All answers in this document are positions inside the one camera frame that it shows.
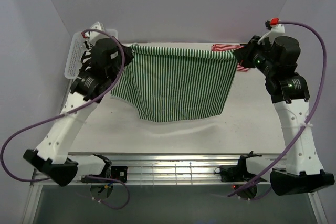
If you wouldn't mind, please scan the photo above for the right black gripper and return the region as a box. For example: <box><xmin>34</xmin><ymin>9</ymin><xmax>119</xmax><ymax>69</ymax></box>
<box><xmin>233</xmin><ymin>36</ymin><xmax>276</xmax><ymax>77</ymax></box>

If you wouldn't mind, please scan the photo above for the red striped tank top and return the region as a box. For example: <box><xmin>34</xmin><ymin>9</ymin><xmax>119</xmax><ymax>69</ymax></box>
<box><xmin>211</xmin><ymin>44</ymin><xmax>250</xmax><ymax>72</ymax></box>

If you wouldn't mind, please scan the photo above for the green striped tank top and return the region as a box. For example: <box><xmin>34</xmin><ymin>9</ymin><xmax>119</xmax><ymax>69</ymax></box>
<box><xmin>111</xmin><ymin>44</ymin><xmax>238</xmax><ymax>123</ymax></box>

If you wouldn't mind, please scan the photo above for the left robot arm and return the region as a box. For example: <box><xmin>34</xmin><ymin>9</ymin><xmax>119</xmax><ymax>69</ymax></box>
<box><xmin>23</xmin><ymin>32</ymin><xmax>134</xmax><ymax>186</ymax></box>

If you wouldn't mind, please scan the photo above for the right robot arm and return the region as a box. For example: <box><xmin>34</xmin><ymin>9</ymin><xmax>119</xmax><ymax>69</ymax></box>
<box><xmin>234</xmin><ymin>18</ymin><xmax>335</xmax><ymax>196</ymax></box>

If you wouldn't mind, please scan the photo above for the black white striped tank top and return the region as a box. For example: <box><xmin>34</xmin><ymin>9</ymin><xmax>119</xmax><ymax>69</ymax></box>
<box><xmin>79</xmin><ymin>29</ymin><xmax>99</xmax><ymax>72</ymax></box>

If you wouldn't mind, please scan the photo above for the white plastic basket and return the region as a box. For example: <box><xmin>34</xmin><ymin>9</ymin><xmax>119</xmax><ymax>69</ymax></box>
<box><xmin>64</xmin><ymin>31</ymin><xmax>108</xmax><ymax>80</ymax></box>

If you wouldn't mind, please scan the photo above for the aluminium rail frame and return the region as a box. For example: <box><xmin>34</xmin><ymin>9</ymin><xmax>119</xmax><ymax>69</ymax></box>
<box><xmin>30</xmin><ymin>42</ymin><xmax>310</xmax><ymax>187</ymax></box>

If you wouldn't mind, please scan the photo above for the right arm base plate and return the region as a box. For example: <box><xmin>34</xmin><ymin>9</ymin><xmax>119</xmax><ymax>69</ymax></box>
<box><xmin>214</xmin><ymin>151</ymin><xmax>261</xmax><ymax>182</ymax></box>

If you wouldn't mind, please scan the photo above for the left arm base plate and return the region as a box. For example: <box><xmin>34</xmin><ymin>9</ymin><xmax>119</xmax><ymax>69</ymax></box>
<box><xmin>81</xmin><ymin>166</ymin><xmax>128</xmax><ymax>183</ymax></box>

